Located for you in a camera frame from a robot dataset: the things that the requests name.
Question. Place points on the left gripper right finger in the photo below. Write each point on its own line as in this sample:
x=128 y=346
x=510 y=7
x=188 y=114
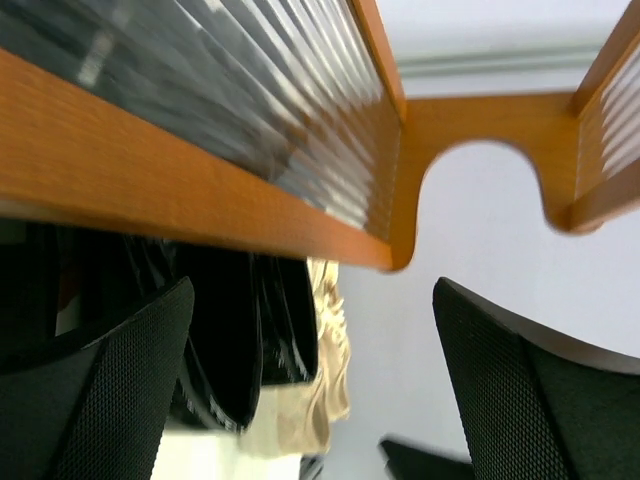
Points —
x=536 y=403

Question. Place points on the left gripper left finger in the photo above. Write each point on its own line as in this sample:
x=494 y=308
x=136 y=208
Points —
x=92 y=403

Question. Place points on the black loafer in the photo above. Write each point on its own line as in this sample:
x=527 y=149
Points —
x=55 y=279
x=287 y=320

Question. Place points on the beige lace sneaker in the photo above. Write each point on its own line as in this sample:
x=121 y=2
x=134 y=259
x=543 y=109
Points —
x=295 y=419

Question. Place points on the wooden two-tier shoe shelf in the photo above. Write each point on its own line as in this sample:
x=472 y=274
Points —
x=279 y=127

